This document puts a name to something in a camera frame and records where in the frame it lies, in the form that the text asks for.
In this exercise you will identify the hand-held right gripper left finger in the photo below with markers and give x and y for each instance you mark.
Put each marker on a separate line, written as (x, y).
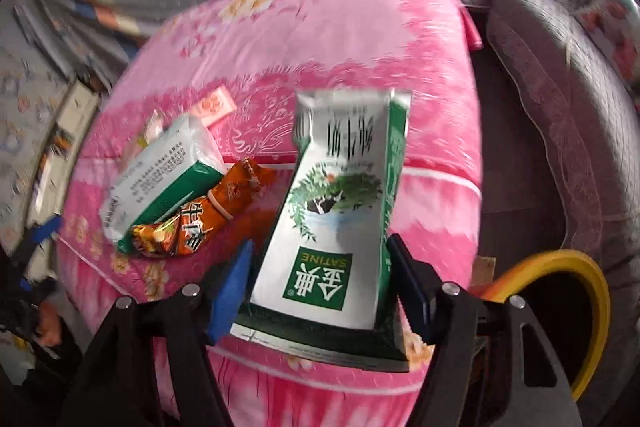
(232, 292)

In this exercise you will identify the white low cabinet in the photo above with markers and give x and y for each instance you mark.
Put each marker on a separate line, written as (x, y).
(75, 107)

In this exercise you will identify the orange snack wrapper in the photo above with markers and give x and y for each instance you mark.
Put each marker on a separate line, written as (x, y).
(210, 212)

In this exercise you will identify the white green tissue pack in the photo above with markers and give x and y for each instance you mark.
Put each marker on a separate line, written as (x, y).
(155, 182)

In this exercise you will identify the pink floral blanket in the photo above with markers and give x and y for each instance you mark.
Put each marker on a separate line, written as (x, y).
(325, 37)

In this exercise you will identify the pale yellow wrapper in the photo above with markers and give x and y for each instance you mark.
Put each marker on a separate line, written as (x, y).
(151, 129)

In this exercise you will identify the person's left hand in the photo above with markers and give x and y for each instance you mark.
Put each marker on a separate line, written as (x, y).
(48, 322)

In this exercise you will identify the pink packet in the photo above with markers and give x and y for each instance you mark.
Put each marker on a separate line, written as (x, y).
(215, 107)

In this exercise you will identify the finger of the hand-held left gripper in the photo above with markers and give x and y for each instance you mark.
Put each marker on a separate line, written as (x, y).
(45, 229)

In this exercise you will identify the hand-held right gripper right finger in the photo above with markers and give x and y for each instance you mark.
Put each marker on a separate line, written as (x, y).
(412, 292)

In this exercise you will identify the yellow plastic bin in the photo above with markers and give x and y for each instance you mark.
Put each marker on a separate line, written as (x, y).
(595, 302)

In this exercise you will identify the white green milk carton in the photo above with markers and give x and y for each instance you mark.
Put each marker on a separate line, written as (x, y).
(330, 227)

